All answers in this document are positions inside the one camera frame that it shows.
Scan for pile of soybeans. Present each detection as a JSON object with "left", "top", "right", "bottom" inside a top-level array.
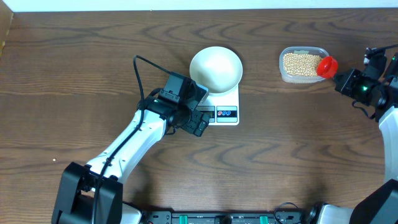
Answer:
[{"left": 283, "top": 53, "right": 322, "bottom": 77}]

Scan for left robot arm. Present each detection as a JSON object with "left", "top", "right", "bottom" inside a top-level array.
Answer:
[{"left": 51, "top": 72, "right": 210, "bottom": 223}]

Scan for clear plastic container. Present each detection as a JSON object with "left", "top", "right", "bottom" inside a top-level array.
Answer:
[{"left": 279, "top": 47, "right": 329, "bottom": 84}]

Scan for white round bowl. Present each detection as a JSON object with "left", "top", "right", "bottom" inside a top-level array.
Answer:
[{"left": 189, "top": 46, "right": 243, "bottom": 94}]

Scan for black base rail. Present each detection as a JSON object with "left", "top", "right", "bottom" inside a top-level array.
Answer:
[{"left": 139, "top": 204, "right": 310, "bottom": 224}]

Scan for right black cable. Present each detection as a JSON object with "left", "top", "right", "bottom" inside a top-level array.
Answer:
[{"left": 369, "top": 43, "right": 398, "bottom": 52}]

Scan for red measuring scoop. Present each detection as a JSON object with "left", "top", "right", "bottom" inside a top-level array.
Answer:
[{"left": 316, "top": 56, "right": 338, "bottom": 79}]

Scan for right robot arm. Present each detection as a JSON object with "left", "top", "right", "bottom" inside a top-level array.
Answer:
[{"left": 306, "top": 47, "right": 397, "bottom": 223}]

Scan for white kitchen scale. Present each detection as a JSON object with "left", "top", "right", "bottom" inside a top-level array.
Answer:
[{"left": 196, "top": 85, "right": 239, "bottom": 126}]

